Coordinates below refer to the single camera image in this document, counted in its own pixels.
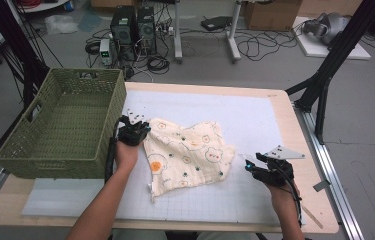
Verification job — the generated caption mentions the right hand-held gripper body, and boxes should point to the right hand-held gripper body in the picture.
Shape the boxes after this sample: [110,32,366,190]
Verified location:
[250,144,306,188]

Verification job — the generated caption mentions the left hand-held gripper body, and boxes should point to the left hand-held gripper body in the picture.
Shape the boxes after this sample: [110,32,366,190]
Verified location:
[116,109,147,147]

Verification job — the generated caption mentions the cream patterned cloth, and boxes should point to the cream patterned cloth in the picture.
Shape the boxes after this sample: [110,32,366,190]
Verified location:
[142,117,237,204]

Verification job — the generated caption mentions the green woven basket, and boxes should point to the green woven basket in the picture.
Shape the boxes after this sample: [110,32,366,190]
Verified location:
[0,67,128,180]

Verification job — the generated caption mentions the person's left hand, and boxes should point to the person's left hand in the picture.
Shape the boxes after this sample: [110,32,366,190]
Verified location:
[114,138,141,172]

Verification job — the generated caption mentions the person's right hand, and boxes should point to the person's right hand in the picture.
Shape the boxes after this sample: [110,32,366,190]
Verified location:
[264,181,298,215]

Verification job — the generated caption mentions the white foam mat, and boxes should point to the white foam mat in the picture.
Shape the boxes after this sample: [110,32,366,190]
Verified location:
[21,89,308,226]

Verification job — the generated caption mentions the flat wooden stick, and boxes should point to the flat wooden stick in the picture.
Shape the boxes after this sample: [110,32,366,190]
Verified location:
[301,204,325,230]

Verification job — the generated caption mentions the grey bench power supply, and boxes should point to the grey bench power supply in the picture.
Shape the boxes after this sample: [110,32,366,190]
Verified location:
[98,38,114,66]

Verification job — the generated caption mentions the narrow black computer tower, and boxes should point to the narrow black computer tower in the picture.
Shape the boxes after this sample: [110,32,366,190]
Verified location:
[136,6,158,56]

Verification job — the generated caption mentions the wide black computer tower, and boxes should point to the wide black computer tower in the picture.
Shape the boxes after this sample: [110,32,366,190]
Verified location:
[109,5,139,62]

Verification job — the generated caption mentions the white power strip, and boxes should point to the white power strip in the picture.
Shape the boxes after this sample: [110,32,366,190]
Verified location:
[156,25,176,36]

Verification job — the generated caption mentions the white desk leg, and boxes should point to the white desk leg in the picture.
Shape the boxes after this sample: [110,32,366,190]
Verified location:
[173,0,184,64]
[226,0,243,64]

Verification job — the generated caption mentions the person's grey trousers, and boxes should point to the person's grey trousers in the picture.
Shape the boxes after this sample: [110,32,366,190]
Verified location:
[109,229,253,240]

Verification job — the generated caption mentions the white floor board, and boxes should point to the white floor board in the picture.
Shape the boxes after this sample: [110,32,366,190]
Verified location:
[292,16,372,61]

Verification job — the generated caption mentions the flat black device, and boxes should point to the flat black device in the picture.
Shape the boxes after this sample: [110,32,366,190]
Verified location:
[200,15,234,32]

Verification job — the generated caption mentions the clear plastic bag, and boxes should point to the clear plastic bag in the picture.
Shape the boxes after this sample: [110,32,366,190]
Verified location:
[44,14,80,36]

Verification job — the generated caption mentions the large cardboard box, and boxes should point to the large cardboard box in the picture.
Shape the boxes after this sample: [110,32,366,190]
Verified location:
[243,0,303,32]

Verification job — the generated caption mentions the grey headset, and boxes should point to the grey headset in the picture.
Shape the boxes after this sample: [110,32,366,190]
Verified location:
[302,12,350,46]

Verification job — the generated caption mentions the thin black cable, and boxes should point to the thin black cable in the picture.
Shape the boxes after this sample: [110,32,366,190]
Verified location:
[283,171,304,228]

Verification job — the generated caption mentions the small grey metal bracket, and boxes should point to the small grey metal bracket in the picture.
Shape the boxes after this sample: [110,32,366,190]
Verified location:
[312,179,332,193]

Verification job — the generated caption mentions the long aluminium rail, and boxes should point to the long aluminium rail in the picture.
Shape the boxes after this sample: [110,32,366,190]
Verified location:
[294,105,365,240]

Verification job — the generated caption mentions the coiled black cable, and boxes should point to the coiled black cable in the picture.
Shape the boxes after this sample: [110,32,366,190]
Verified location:
[146,54,171,75]

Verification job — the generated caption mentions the tangle of black floor cables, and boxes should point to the tangle of black floor cables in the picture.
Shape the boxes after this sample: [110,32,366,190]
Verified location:
[234,28,299,62]

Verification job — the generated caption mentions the black metal stand frame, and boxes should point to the black metal stand frame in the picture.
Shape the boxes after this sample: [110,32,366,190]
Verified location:
[284,0,375,145]

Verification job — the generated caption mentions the black stand with cables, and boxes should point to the black stand with cables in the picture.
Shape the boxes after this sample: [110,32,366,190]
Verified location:
[0,0,63,109]

